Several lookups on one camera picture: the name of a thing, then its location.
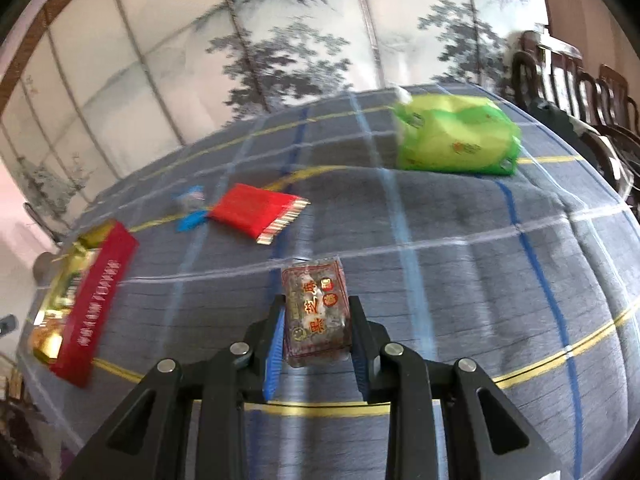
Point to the green tissue pack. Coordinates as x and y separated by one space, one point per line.
455 135

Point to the red snack packet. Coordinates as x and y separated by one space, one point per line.
252 210

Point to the gold and red box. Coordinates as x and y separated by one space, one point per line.
95 305

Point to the painted folding screen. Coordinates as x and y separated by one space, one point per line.
250 35

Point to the dark wooden chair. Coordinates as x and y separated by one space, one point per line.
612 100
545 72

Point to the clear brown cake packet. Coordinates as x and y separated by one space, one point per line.
315 310

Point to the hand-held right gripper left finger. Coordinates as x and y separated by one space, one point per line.
274 355

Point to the small clear blue-ended packet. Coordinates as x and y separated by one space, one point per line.
190 197

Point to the blue candy packet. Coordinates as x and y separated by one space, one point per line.
192 221

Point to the blue plaid tablecloth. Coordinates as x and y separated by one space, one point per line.
475 270

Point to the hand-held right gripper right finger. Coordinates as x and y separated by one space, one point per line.
361 360

